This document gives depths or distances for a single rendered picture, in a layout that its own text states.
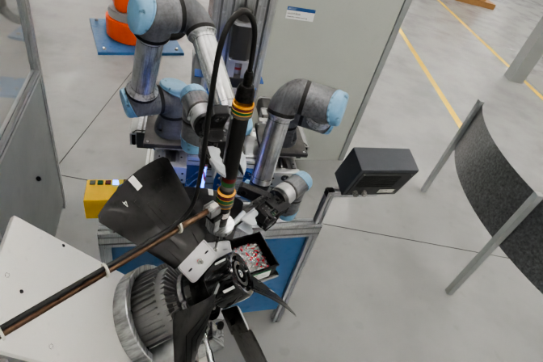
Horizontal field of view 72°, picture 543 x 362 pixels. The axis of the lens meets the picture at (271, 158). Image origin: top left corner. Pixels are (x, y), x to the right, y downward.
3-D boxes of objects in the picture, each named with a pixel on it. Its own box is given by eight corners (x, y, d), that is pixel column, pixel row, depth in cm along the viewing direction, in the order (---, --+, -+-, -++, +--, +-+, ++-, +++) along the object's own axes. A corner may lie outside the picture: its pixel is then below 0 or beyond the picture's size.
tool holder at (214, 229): (212, 246, 89) (217, 218, 83) (194, 227, 92) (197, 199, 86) (239, 227, 95) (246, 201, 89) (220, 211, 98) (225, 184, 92)
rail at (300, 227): (98, 248, 140) (97, 234, 135) (99, 239, 143) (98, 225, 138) (317, 236, 168) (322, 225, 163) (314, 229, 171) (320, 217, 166)
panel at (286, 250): (118, 327, 183) (111, 244, 143) (118, 326, 184) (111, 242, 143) (276, 309, 208) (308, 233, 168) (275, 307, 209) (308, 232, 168)
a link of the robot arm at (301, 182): (310, 193, 136) (317, 176, 130) (292, 208, 128) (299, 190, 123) (293, 182, 139) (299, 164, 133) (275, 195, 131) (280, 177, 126)
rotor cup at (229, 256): (219, 329, 95) (263, 308, 93) (185, 311, 85) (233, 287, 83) (213, 279, 106) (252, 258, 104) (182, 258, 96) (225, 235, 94)
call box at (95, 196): (86, 221, 126) (82, 199, 119) (90, 199, 133) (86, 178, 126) (136, 220, 131) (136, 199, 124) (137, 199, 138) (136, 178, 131)
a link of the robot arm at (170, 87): (192, 115, 157) (195, 88, 148) (161, 120, 150) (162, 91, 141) (181, 101, 164) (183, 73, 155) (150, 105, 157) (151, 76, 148)
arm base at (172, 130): (155, 118, 167) (156, 98, 161) (190, 120, 171) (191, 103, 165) (153, 138, 155) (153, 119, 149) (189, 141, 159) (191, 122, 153)
